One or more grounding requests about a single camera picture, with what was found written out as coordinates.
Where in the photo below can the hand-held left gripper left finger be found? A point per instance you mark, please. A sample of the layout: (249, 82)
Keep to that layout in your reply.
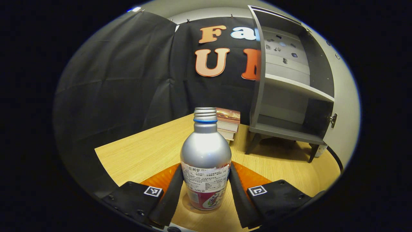
(170, 196)

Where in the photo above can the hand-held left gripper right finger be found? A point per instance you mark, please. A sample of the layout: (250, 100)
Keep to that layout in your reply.
(239, 199)

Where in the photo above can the silver bottle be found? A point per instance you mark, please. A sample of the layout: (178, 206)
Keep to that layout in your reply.
(206, 151)

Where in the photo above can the grey cabinet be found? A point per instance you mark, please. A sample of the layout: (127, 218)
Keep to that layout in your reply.
(283, 96)

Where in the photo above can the beige cabinet door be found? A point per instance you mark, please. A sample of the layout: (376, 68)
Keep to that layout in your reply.
(344, 106)

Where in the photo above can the metal cabinet hinge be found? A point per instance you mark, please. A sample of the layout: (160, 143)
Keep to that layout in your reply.
(333, 120)

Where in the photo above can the pale-edged book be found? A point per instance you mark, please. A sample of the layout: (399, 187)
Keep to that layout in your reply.
(227, 134)
(228, 126)

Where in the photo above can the brown cover book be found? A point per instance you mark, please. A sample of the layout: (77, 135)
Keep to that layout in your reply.
(229, 115)

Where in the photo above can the black backdrop cloth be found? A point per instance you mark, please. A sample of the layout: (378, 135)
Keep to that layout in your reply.
(128, 80)

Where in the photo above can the ceiling light panel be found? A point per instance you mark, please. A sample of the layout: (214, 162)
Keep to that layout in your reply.
(136, 9)

